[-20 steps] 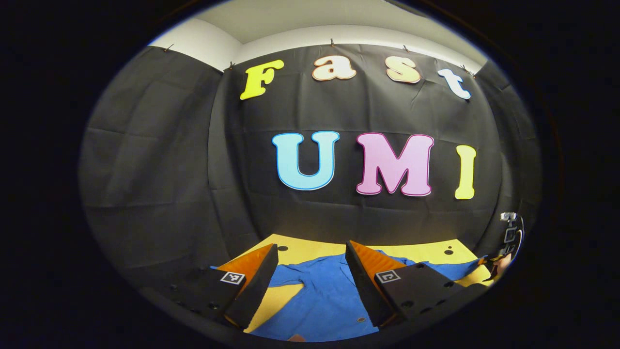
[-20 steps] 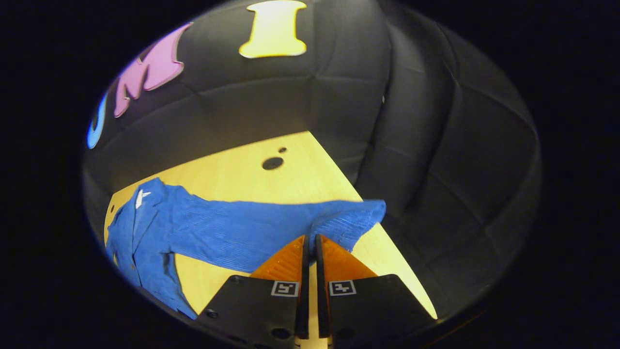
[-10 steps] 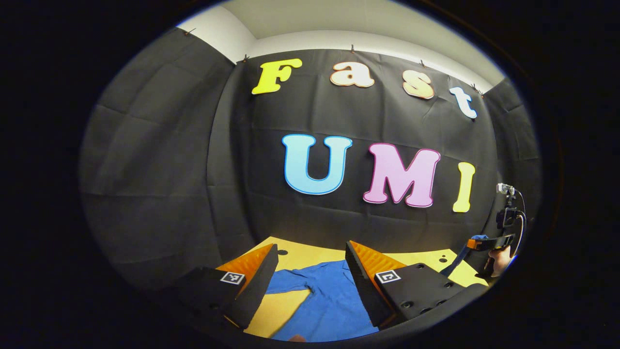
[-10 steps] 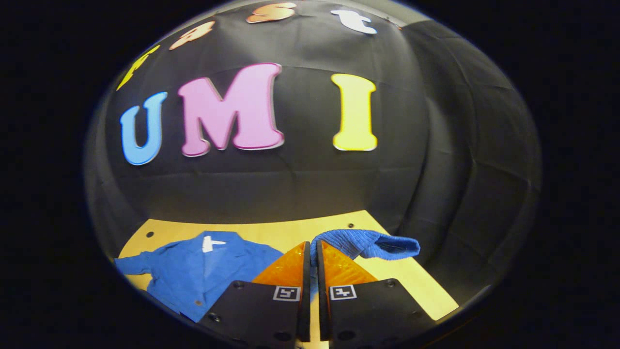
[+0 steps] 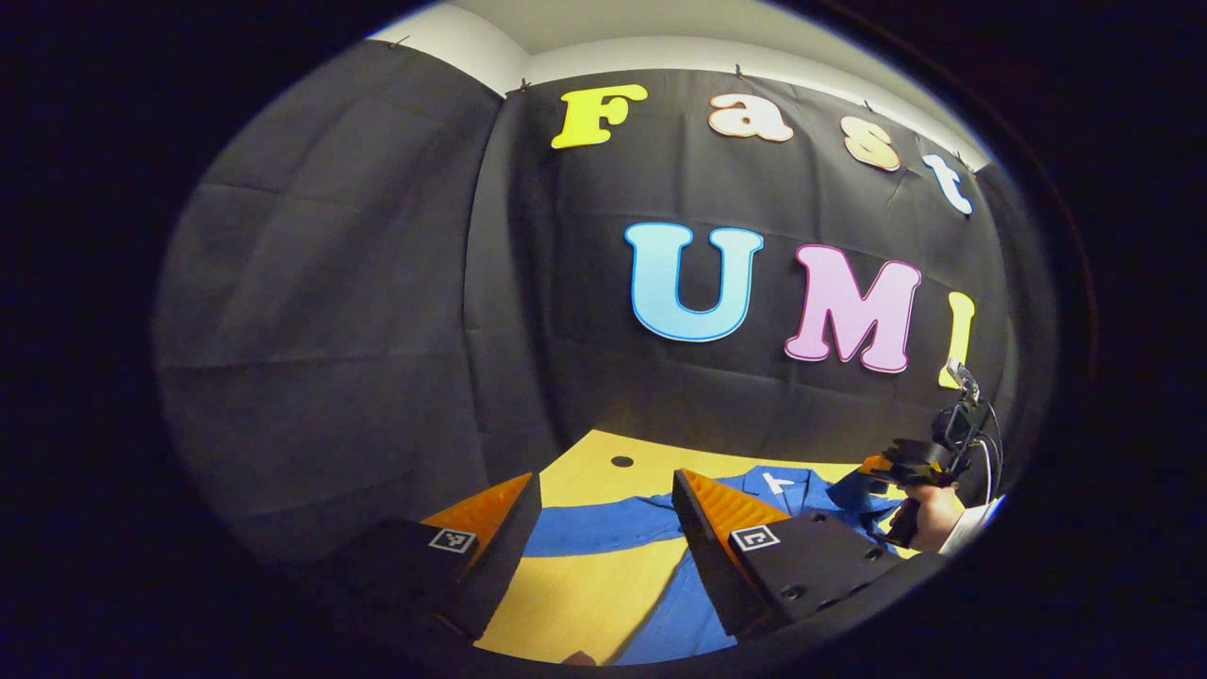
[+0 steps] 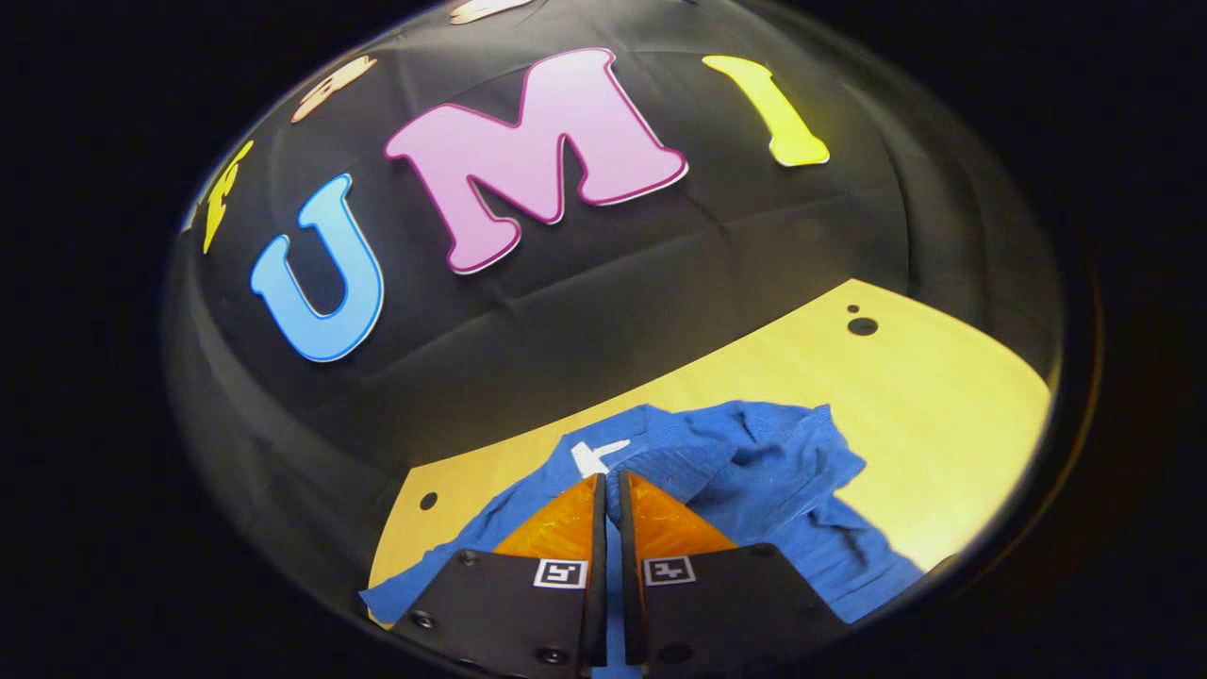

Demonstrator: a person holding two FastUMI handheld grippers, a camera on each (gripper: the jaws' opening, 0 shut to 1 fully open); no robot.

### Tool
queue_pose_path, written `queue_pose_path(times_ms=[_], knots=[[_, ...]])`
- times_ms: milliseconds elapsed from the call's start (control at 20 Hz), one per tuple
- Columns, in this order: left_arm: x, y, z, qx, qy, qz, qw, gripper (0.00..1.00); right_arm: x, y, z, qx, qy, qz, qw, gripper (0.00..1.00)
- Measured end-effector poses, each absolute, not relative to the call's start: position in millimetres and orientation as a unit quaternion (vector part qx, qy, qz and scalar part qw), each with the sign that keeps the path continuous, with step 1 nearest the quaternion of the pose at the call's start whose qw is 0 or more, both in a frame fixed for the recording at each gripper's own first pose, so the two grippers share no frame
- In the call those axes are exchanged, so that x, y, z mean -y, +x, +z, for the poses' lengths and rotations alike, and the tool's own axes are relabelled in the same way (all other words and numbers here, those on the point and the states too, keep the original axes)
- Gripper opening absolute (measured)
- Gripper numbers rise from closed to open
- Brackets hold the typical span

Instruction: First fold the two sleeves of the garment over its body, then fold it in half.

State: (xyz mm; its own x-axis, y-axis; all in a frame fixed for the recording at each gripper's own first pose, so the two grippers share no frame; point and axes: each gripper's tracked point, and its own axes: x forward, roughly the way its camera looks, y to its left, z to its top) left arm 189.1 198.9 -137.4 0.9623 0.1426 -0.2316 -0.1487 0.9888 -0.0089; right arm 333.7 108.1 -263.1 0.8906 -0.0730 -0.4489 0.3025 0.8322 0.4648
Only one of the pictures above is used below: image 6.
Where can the blue button shirt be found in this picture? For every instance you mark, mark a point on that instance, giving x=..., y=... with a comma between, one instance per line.
x=754, y=471

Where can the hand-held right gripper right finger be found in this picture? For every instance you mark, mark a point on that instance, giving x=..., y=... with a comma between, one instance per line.
x=626, y=566

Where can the black backdrop cloth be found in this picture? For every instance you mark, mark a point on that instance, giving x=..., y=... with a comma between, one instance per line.
x=613, y=283

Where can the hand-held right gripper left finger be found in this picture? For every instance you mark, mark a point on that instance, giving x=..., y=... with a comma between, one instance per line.
x=596, y=566

